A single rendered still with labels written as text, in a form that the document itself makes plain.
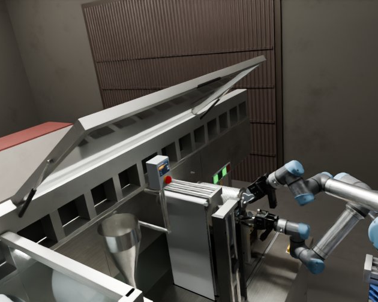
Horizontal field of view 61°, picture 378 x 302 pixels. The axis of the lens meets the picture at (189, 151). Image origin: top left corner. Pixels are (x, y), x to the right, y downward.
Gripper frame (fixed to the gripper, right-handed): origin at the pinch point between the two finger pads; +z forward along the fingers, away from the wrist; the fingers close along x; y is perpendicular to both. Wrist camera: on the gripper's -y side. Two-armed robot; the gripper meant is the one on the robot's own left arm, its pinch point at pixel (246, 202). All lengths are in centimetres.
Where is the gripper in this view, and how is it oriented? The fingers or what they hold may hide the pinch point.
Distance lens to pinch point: 167.9
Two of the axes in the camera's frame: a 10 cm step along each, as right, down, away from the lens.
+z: -5.6, 5.1, 6.5
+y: -6.2, -7.8, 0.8
